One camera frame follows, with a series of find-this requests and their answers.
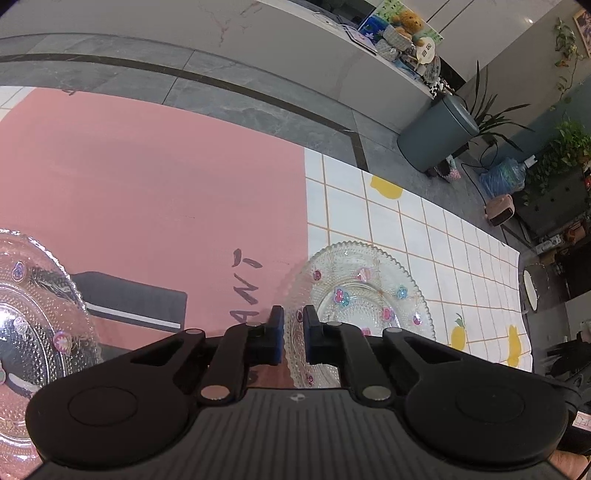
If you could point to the framed wall picture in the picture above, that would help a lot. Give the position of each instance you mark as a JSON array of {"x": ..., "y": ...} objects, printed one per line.
[{"x": 583, "y": 22}]

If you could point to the hanging vine plant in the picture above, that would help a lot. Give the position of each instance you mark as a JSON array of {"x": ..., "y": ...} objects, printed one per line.
[{"x": 567, "y": 46}]

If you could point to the person's right hand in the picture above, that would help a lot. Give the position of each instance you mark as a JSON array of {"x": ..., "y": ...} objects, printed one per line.
[{"x": 572, "y": 467}]

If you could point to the black plant stand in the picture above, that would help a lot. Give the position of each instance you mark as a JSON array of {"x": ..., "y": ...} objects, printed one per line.
[{"x": 554, "y": 207}]

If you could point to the black chair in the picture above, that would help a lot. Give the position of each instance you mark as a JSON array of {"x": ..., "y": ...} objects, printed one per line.
[{"x": 570, "y": 360}]

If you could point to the floral cloth pouch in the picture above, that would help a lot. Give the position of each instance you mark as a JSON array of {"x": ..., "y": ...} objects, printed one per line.
[{"x": 449, "y": 170}]

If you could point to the round paper fan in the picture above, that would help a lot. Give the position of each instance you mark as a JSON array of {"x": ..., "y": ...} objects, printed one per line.
[{"x": 427, "y": 50}]

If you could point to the long leaf potted plant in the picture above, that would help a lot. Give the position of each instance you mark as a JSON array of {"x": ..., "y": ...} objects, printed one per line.
[{"x": 485, "y": 115}]

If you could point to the leafy vine plant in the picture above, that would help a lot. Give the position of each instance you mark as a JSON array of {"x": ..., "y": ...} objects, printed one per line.
[{"x": 568, "y": 143}]

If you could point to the brown teddy bear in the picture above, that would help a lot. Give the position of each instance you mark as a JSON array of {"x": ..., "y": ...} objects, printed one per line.
[{"x": 408, "y": 25}]

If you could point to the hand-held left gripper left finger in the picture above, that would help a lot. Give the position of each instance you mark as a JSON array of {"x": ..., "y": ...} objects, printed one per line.
[{"x": 277, "y": 337}]

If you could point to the clear glass flower plate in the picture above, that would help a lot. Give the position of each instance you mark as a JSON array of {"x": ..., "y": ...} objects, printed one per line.
[
  {"x": 369, "y": 286},
  {"x": 27, "y": 314}
]

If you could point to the pink space heater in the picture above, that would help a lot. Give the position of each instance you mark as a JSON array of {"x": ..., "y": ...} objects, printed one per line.
[{"x": 499, "y": 210}]

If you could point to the checked fruit print tablecloth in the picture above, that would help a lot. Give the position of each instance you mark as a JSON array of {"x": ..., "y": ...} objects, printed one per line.
[{"x": 161, "y": 184}]

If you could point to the blue water jug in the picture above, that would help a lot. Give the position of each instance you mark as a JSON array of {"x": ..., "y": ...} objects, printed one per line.
[{"x": 503, "y": 177}]

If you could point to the grey round trash bin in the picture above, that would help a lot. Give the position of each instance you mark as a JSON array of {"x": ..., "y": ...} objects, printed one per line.
[{"x": 434, "y": 134}]

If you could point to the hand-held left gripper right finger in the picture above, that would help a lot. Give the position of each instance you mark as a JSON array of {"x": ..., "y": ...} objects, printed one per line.
[{"x": 310, "y": 337}]

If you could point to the dark grey box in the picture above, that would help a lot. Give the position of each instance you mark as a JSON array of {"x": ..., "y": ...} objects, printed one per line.
[{"x": 138, "y": 295}]

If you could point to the long white cabinet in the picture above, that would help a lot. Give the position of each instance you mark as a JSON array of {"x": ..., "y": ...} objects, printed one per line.
[{"x": 300, "y": 55}]

